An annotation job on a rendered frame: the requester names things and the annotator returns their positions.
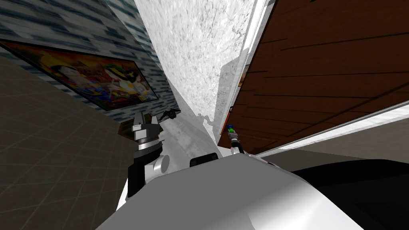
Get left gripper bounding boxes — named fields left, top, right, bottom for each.
left=132, top=111, right=164, bottom=145

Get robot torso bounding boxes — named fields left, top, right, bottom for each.
left=95, top=152, right=365, bottom=230

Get colourful framed wall picture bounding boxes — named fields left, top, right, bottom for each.
left=0, top=38, right=160, bottom=112

